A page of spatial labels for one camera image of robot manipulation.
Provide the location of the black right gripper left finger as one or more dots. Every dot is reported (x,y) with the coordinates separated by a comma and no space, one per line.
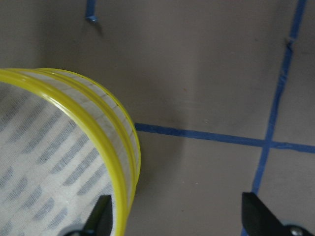
(100,220)

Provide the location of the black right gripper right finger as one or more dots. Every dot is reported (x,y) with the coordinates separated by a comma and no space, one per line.
(258,220)

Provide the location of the yellow steamer basket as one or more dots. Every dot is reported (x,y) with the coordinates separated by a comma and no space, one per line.
(65,140)

